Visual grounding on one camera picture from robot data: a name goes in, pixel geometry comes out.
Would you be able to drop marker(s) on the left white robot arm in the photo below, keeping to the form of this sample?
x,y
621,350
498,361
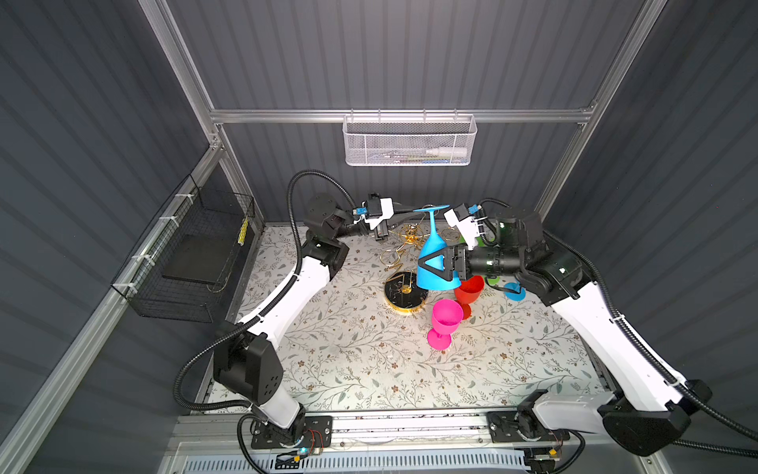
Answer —
x,y
245,360

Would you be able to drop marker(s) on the floral table mat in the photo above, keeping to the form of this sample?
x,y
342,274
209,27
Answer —
x,y
348,350

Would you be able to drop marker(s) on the black wire wall basket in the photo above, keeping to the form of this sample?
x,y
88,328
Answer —
x,y
191,265

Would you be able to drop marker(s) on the white marker in basket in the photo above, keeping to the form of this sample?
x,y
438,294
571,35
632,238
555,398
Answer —
x,y
450,153

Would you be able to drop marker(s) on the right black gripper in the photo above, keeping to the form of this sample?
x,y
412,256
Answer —
x,y
459,261

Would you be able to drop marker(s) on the pink wine glass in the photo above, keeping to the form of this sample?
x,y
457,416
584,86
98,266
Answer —
x,y
447,316

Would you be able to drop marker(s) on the gold wire glass rack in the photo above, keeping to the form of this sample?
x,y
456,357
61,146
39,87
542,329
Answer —
x,y
401,290

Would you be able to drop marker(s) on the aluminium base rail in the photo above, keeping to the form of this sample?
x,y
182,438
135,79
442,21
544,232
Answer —
x,y
404,441

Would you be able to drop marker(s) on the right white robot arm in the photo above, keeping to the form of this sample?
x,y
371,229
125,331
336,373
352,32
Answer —
x,y
645,410

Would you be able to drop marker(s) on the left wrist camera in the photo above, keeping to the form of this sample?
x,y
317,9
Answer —
x,y
374,210

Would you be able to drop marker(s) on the white mesh wall basket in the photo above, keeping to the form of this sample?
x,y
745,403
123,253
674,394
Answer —
x,y
401,140

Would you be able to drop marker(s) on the red wine glass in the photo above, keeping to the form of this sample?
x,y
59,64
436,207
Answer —
x,y
469,291

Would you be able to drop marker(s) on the blue wine glass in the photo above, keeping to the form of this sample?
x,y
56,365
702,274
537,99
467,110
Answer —
x,y
433,243
514,291

